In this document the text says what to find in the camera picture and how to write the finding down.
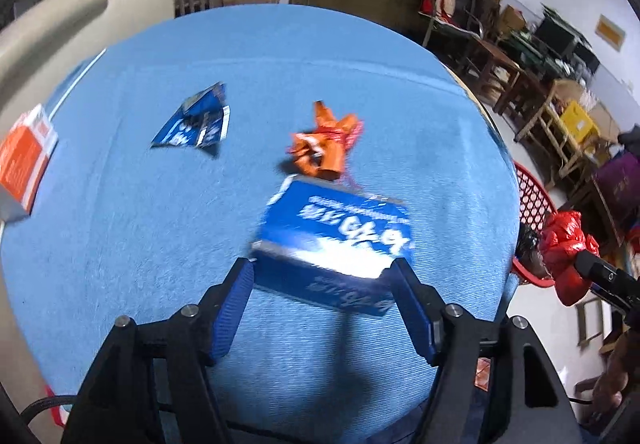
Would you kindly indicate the dark wooden table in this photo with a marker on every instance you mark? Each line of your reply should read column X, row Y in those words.
column 492, row 59

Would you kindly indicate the beige sofa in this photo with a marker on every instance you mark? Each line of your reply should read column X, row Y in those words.
column 75, row 24

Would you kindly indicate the yellow wall sign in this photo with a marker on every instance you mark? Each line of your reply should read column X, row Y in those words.
column 611, row 31

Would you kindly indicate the orange snack wrapper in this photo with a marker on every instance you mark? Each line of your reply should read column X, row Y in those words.
column 325, row 149

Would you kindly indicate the black plastic bag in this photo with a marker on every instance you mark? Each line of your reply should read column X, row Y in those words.
column 527, row 246

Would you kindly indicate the yellow plastic crate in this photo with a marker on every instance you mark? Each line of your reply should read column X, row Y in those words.
column 577, row 121

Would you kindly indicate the blue cardboard box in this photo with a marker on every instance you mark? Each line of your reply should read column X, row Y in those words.
column 335, row 244

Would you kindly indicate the red plastic basket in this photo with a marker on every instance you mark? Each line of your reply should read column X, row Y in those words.
column 532, row 194

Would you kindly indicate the person's right forearm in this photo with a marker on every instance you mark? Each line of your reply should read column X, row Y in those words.
column 617, row 379

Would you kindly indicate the red plastic bag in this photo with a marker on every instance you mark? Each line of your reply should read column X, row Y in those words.
column 567, row 254

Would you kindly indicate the orange and white box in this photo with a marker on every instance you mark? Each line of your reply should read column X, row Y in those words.
column 22, row 159

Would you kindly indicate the blue snack wrapper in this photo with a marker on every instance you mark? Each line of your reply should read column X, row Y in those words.
column 190, row 126

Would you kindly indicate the wooden rack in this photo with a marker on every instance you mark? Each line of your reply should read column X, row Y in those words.
column 545, row 124

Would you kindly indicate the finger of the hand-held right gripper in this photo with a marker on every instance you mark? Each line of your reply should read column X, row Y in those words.
column 607, row 276

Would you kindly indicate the black monitor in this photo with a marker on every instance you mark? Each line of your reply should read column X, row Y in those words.
column 555, row 31

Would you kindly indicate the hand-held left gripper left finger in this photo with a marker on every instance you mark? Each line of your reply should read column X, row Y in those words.
column 230, row 311

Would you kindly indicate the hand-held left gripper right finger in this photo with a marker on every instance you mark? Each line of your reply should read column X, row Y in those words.
column 416, row 316

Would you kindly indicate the purple box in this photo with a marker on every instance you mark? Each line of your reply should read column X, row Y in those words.
column 617, row 186

